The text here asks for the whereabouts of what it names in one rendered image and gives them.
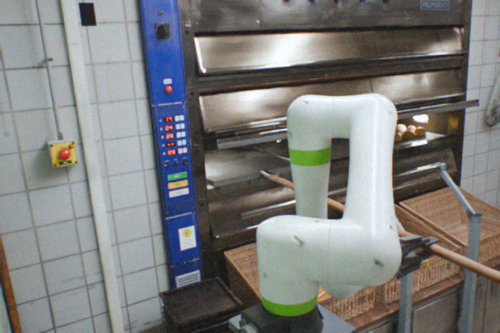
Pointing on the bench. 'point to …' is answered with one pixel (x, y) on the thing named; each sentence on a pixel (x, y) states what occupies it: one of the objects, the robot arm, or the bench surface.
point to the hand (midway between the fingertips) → (428, 247)
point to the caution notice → (187, 238)
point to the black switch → (162, 30)
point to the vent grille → (187, 279)
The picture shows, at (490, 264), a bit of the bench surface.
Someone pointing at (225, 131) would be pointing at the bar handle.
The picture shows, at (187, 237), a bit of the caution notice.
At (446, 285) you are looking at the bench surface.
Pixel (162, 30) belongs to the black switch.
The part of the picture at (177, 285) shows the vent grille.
